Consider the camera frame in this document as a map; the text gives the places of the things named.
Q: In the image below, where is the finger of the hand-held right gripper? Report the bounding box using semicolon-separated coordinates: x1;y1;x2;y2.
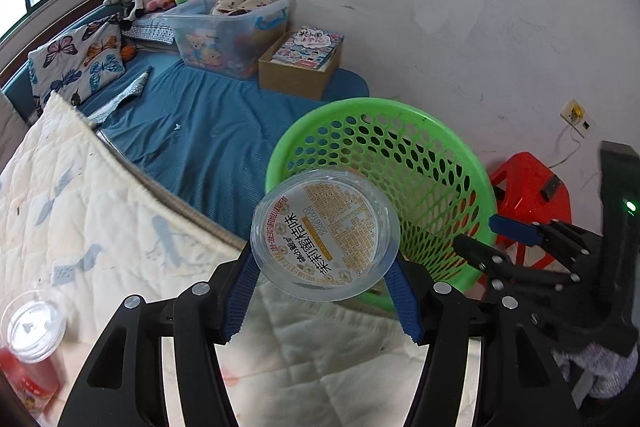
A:
452;234;582;294
488;214;603;264

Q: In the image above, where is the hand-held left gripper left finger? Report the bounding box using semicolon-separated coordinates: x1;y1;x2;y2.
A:
57;239;262;427

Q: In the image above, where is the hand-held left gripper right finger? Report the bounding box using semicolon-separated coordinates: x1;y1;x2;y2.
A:
382;259;583;427

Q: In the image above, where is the clear plastic cup with label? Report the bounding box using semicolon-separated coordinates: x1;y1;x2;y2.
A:
249;167;401;303

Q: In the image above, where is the green perforated plastic basket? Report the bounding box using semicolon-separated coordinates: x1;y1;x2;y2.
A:
265;97;500;316

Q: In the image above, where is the person's right hand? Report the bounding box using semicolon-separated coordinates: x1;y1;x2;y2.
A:
552;341;637;402

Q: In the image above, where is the red plastic stool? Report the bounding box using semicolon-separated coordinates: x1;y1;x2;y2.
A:
477;151;574;294

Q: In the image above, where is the small black device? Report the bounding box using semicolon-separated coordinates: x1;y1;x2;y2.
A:
542;176;565;202

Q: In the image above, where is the white quilted blanket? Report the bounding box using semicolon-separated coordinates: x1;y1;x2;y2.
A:
0;92;484;427

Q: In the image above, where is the blue bed sheet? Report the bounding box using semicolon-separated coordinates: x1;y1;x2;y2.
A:
79;52;371;241

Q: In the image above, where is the red cup with clear lid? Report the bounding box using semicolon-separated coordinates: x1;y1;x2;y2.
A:
0;289;69;419

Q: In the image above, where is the cardboard box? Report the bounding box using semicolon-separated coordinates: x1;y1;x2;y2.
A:
257;34;346;102

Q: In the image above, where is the grey striped cloth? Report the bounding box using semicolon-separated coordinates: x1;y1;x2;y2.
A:
84;67;154;128

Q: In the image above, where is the clear plastic storage box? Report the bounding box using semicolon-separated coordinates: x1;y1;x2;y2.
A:
163;0;297;82

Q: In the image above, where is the stack of colourful books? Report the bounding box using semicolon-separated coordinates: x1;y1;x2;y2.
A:
271;25;345;73

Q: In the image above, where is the flat patterned cushion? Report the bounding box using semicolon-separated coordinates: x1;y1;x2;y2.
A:
122;13;176;43

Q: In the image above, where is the butterfly print pillow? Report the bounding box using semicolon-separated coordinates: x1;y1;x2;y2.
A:
27;14;126;106

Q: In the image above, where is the white power cable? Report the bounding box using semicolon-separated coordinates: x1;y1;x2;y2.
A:
547;126;584;171

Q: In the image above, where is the white wall socket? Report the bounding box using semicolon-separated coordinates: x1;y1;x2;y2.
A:
559;98;598;138

